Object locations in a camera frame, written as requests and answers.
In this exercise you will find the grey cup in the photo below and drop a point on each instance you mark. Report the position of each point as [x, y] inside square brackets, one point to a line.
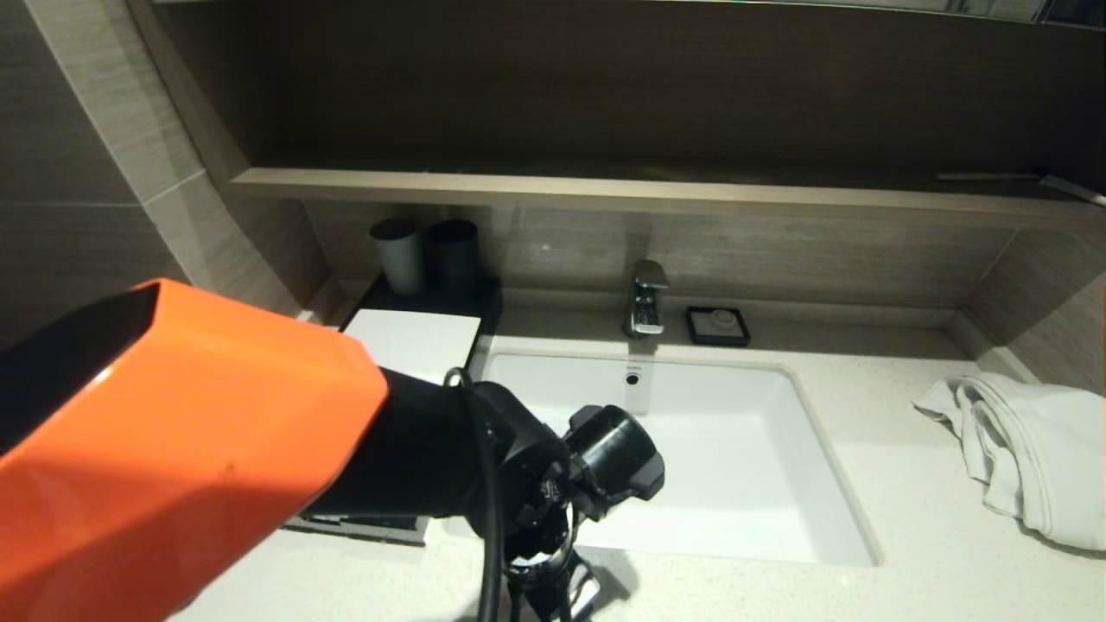
[399, 259]

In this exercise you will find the round white soap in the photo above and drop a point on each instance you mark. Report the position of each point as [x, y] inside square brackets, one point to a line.
[719, 323]

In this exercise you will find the white ceramic sink basin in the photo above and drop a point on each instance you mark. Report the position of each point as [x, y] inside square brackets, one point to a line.
[752, 484]

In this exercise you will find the dark brown cup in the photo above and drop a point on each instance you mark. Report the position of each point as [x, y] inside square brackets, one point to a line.
[454, 255]

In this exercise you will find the white towel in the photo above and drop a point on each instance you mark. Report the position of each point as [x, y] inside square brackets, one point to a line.
[1045, 449]

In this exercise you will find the wall mirror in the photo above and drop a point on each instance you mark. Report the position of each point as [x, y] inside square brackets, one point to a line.
[994, 7]

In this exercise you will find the black soap dish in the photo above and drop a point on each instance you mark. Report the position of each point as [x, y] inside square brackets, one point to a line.
[691, 333]

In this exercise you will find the black amenity drawer box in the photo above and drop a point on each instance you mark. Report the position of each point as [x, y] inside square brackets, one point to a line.
[484, 298]

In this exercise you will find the wooden wall shelf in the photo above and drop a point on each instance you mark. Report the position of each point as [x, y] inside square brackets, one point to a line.
[605, 194]

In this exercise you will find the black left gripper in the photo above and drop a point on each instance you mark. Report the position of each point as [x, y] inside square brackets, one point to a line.
[553, 579]

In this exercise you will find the chrome faucet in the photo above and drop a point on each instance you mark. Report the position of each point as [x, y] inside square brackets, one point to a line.
[646, 302]

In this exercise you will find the white flat sheet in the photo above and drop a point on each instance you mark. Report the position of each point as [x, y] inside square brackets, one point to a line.
[423, 341]

